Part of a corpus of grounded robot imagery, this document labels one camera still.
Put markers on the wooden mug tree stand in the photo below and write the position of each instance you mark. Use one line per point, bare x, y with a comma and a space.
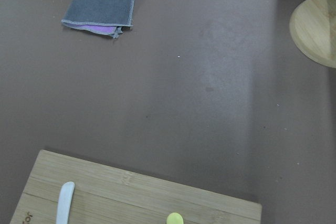
312, 29

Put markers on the bamboo cutting board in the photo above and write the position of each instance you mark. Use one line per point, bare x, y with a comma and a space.
105, 194

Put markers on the yellow plastic knife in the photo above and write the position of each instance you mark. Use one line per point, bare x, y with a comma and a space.
174, 218

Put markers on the grey folded cloth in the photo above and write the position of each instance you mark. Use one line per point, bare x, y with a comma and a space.
102, 17

